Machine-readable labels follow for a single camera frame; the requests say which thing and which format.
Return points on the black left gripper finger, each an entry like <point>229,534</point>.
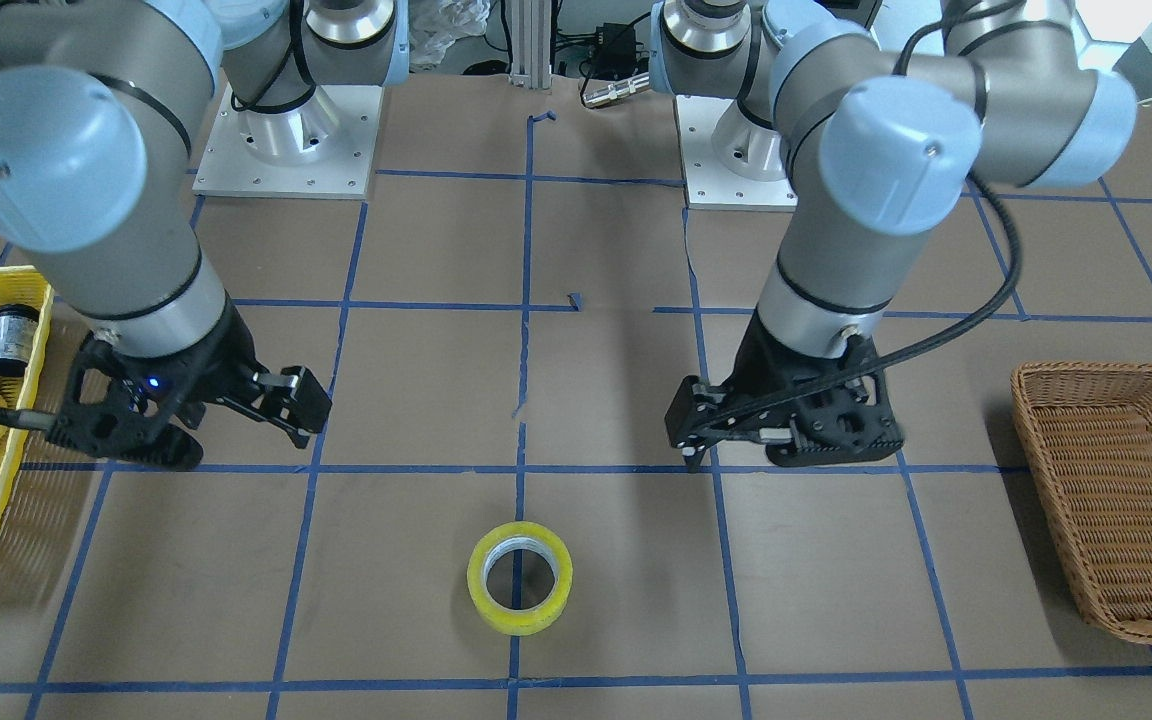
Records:
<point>694,420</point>

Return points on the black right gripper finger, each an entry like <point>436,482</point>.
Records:
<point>174,450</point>
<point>293,400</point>

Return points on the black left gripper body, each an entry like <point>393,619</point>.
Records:
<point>758,372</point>

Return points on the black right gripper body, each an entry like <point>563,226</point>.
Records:
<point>219,362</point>

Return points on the yellow tape roll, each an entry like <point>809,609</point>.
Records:
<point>508,538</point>

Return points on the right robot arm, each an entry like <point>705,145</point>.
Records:
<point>100,105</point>

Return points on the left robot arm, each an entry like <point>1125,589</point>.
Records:
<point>877,147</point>

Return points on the small dark bottle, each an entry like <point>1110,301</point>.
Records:
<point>18,328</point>

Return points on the brown wicker basket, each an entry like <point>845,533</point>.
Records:
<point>1086,429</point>

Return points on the silver metal connector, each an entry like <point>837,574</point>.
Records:
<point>616,91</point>

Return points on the black power adapter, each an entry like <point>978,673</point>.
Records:
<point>615,52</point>

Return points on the white crumpled plastic bag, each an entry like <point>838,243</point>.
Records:
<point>434,26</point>

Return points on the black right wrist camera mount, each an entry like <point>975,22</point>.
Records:
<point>111,407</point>

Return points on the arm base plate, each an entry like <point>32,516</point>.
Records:
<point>729,161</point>
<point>322,150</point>

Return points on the aluminium frame post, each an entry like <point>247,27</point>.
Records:
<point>530,37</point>

